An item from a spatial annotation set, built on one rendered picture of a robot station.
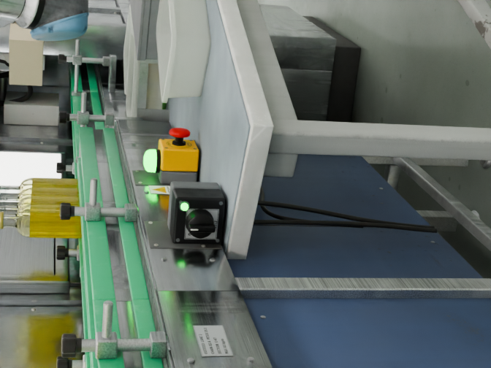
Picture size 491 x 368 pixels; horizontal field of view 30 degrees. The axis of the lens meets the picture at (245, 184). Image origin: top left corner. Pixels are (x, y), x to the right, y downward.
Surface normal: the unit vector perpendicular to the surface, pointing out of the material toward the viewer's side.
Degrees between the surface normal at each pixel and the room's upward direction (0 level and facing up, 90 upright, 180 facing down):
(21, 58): 90
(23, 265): 90
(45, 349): 89
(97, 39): 90
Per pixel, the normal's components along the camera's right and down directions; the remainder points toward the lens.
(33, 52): 0.15, 0.63
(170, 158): 0.19, 0.33
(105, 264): 0.10, -0.94
